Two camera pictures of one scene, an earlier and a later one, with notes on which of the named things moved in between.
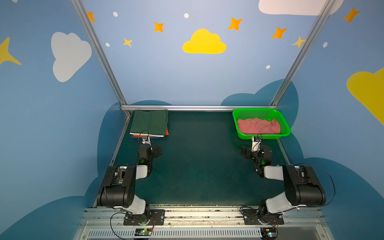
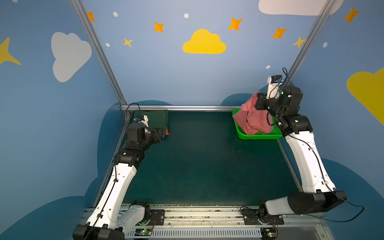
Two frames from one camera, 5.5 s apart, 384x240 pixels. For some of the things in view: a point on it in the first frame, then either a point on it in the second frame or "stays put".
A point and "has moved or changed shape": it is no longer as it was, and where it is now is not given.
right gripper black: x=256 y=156 to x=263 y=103
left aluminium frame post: x=88 y=27 stays put
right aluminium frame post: x=322 y=15 stays put
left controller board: x=143 y=232 stays put
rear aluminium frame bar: x=194 y=107 stays put
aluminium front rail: x=109 y=224 stays put
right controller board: x=268 y=233 stays put
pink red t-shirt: x=258 y=126 has moved or changed shape
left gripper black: x=144 y=147 to x=157 y=134
